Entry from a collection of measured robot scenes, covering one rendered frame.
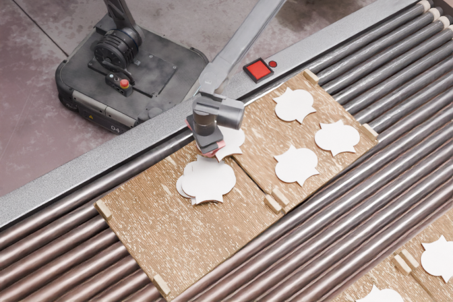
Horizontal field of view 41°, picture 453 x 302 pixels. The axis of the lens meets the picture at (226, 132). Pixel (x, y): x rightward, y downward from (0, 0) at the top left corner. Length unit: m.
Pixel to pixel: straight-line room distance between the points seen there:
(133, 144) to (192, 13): 1.74
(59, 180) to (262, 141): 0.61
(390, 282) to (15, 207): 1.05
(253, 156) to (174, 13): 1.77
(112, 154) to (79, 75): 1.09
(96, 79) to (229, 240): 1.38
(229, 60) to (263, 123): 0.43
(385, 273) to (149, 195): 0.69
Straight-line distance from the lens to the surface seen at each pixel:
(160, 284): 1.60
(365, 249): 1.78
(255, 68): 2.03
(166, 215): 1.70
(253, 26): 1.54
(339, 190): 1.84
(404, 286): 1.76
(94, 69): 2.87
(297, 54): 2.12
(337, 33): 2.23
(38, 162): 2.91
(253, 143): 1.84
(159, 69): 2.85
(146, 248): 1.66
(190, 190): 1.69
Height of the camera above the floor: 2.47
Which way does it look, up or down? 56 degrees down
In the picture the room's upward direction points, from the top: 11 degrees clockwise
